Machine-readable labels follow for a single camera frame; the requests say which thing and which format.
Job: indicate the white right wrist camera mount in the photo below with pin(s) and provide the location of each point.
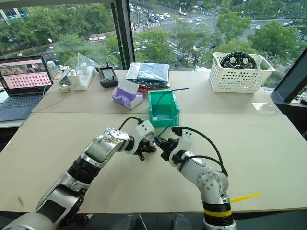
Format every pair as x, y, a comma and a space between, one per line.
186, 140

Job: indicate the purple tissue pack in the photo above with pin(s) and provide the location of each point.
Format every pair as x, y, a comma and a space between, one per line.
127, 97

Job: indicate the black monitor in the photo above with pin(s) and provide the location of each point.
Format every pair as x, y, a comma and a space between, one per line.
292, 81

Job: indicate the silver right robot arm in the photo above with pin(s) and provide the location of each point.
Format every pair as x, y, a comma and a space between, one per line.
211, 182

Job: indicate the white power strip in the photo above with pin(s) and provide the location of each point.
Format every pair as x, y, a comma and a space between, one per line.
84, 80

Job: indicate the black round disc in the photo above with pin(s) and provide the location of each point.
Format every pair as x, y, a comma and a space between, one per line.
230, 61

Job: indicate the white perforated plastic basket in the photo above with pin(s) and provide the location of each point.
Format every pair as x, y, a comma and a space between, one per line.
235, 81

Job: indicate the red flat item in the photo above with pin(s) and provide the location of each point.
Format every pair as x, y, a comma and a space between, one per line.
144, 89

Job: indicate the white plastic bottle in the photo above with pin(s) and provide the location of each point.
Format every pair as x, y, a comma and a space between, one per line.
51, 68

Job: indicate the clear plastic bag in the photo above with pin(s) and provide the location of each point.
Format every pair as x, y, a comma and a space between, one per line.
87, 60

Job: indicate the white plastic bag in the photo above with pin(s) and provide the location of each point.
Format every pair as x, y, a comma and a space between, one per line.
201, 69

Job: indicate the small white case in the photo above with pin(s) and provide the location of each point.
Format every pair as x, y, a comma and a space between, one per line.
65, 89

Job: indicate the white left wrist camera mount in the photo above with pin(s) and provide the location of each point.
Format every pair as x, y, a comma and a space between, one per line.
144, 129

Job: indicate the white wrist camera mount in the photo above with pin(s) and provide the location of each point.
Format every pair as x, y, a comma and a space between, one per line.
144, 129
186, 140

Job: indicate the dark window frame post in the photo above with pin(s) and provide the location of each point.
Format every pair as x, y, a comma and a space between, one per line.
124, 36

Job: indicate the dark laptop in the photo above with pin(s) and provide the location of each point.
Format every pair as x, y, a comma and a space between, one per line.
21, 100

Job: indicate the yellow tape strip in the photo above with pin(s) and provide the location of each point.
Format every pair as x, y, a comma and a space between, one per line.
247, 197

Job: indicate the clear tape patch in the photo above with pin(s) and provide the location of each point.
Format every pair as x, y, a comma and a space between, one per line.
262, 106

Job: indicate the stack of silver blue bags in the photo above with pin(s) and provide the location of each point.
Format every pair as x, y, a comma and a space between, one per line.
148, 72

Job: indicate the green plastic bin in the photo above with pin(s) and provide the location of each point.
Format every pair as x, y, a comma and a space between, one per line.
168, 106

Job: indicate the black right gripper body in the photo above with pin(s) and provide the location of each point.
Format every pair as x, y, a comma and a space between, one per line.
170, 146

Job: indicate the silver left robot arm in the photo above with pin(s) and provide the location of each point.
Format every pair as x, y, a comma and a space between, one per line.
103, 146

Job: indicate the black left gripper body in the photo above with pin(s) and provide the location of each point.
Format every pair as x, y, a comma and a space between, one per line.
143, 149

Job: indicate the black remote controller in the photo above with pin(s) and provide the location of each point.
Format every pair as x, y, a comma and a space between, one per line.
108, 74

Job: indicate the smartphone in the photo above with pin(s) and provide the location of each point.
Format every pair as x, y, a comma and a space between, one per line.
65, 78

